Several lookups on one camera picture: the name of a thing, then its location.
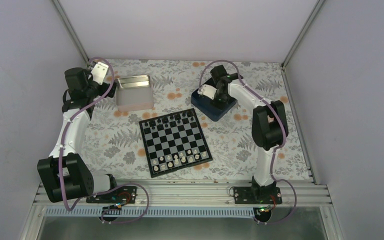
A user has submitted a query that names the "floral patterned table mat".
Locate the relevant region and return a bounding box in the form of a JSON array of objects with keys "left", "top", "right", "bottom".
[{"left": 79, "top": 58, "right": 312, "bottom": 181}]

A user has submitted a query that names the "aluminium corner post left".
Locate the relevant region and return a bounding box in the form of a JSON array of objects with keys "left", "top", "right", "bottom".
[{"left": 50, "top": 0, "right": 89, "bottom": 63}]

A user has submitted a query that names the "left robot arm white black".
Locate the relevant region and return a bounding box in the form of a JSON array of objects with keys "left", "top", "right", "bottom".
[{"left": 37, "top": 64, "right": 120, "bottom": 203}]

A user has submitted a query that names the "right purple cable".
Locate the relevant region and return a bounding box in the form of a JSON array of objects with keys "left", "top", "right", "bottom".
[{"left": 198, "top": 59, "right": 298, "bottom": 225}]

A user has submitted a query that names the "aluminium corner post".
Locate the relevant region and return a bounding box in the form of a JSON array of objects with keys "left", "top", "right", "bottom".
[
  {"left": 50, "top": 0, "right": 89, "bottom": 63},
  {"left": 281, "top": 0, "right": 326, "bottom": 70}
]

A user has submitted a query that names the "purple cable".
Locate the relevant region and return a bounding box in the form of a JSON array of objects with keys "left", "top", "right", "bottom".
[
  {"left": 58, "top": 56, "right": 150, "bottom": 225},
  {"left": 198, "top": 59, "right": 298, "bottom": 225}
]

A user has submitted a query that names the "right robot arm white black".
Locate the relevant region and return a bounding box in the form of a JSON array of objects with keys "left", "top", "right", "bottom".
[{"left": 210, "top": 65, "right": 288, "bottom": 204}]

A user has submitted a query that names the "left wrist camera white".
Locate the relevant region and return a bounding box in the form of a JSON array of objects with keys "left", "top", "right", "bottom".
[{"left": 91, "top": 62, "right": 109, "bottom": 85}]

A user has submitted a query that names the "black grey chess board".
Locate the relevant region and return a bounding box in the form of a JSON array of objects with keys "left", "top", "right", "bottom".
[{"left": 138, "top": 108, "right": 213, "bottom": 178}]

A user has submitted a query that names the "aluminium corner post right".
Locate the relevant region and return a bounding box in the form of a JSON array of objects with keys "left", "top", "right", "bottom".
[{"left": 281, "top": 0, "right": 326, "bottom": 70}]

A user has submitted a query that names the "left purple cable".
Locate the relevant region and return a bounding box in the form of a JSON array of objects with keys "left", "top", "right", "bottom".
[{"left": 58, "top": 56, "right": 150, "bottom": 225}]

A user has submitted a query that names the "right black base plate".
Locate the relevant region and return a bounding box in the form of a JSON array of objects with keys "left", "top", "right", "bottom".
[{"left": 233, "top": 186, "right": 283, "bottom": 205}]

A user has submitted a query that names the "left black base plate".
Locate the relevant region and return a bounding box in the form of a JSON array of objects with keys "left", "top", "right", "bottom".
[{"left": 86, "top": 185, "right": 137, "bottom": 205}]

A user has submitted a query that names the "silver metal tin tray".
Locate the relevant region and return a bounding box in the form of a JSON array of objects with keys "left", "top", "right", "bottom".
[{"left": 115, "top": 75, "right": 155, "bottom": 112}]

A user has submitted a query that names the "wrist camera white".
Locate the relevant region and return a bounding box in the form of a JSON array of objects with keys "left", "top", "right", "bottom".
[
  {"left": 91, "top": 62, "right": 109, "bottom": 85},
  {"left": 197, "top": 84, "right": 217, "bottom": 100}
]

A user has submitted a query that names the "dark blue tin box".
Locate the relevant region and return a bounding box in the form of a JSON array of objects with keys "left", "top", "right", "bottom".
[{"left": 190, "top": 90, "right": 238, "bottom": 122}]

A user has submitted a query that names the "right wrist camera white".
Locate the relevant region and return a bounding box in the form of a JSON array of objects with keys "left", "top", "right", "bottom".
[{"left": 197, "top": 84, "right": 217, "bottom": 100}]

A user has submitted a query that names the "grey slotted cable duct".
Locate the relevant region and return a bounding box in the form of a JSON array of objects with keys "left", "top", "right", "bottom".
[{"left": 44, "top": 206, "right": 255, "bottom": 219}]

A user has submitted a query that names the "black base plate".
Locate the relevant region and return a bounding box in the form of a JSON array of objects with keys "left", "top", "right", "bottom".
[
  {"left": 233, "top": 186, "right": 283, "bottom": 205},
  {"left": 86, "top": 185, "right": 137, "bottom": 205}
]

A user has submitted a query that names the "aluminium rail frame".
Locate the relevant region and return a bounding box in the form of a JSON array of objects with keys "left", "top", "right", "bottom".
[{"left": 32, "top": 180, "right": 333, "bottom": 208}]

